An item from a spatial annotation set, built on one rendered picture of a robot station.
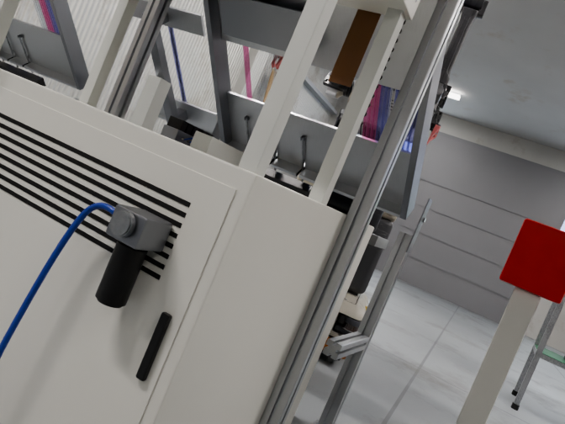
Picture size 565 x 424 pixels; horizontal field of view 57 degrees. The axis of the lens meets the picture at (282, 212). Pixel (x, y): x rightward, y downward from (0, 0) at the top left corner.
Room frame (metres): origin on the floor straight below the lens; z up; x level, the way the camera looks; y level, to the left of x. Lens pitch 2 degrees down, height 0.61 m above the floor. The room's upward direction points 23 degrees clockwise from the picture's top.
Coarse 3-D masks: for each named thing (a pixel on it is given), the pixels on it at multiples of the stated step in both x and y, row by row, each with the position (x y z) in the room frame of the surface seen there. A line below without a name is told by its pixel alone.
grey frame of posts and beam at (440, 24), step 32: (160, 0) 1.37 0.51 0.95; (448, 0) 1.07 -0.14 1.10; (448, 32) 1.08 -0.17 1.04; (128, 64) 1.38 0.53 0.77; (416, 64) 1.07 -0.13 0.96; (128, 96) 1.39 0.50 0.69; (416, 96) 1.06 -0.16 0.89; (384, 128) 1.07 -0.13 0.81; (384, 160) 1.06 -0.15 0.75; (352, 224) 1.07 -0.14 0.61; (352, 256) 1.08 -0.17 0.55; (320, 288) 1.07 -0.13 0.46; (384, 288) 1.51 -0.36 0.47; (320, 320) 1.06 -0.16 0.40; (288, 352) 1.07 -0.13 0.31; (288, 384) 1.06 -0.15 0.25; (320, 416) 1.52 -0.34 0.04
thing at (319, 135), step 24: (240, 96) 1.70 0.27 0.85; (240, 120) 1.76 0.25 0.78; (288, 120) 1.63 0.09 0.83; (312, 120) 1.58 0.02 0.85; (288, 144) 1.69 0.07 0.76; (312, 144) 1.63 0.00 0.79; (360, 144) 1.53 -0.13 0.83; (312, 168) 1.70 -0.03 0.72; (360, 168) 1.58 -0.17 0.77; (384, 192) 1.58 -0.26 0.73
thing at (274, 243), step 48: (48, 96) 0.89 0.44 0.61; (144, 144) 0.79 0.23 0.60; (240, 192) 0.71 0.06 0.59; (288, 192) 0.80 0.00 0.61; (240, 240) 0.73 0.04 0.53; (288, 240) 0.87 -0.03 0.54; (240, 288) 0.78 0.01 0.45; (288, 288) 0.94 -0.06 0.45; (192, 336) 0.71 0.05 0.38; (240, 336) 0.84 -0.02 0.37; (288, 336) 1.04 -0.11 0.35; (192, 384) 0.76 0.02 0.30; (240, 384) 0.92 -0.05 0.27
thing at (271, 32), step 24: (240, 0) 1.43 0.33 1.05; (264, 0) 1.43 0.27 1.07; (288, 0) 1.39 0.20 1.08; (432, 0) 1.18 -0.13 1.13; (240, 24) 1.48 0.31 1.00; (264, 24) 1.43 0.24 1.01; (288, 24) 1.39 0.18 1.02; (336, 24) 1.35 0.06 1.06; (408, 24) 1.24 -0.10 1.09; (264, 48) 1.53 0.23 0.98; (336, 48) 1.39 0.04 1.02; (408, 48) 1.27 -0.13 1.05; (360, 72) 1.39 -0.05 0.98; (384, 72) 1.35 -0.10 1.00
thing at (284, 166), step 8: (232, 144) 1.83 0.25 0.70; (240, 144) 1.82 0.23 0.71; (272, 160) 1.76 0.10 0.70; (280, 160) 1.75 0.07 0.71; (280, 168) 1.72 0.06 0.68; (288, 168) 1.71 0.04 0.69; (296, 168) 1.71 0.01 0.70; (304, 168) 1.72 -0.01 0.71; (296, 176) 1.70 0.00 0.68; (304, 176) 1.68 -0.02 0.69; (312, 176) 1.68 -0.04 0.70; (336, 184) 1.65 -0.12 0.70; (344, 184) 1.65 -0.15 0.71; (336, 192) 1.63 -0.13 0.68; (344, 192) 1.62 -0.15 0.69; (352, 192) 1.62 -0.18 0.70; (384, 200) 1.59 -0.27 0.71; (376, 208) 1.58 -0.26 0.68; (384, 208) 1.56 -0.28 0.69; (392, 208) 1.56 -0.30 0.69; (400, 208) 1.56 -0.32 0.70
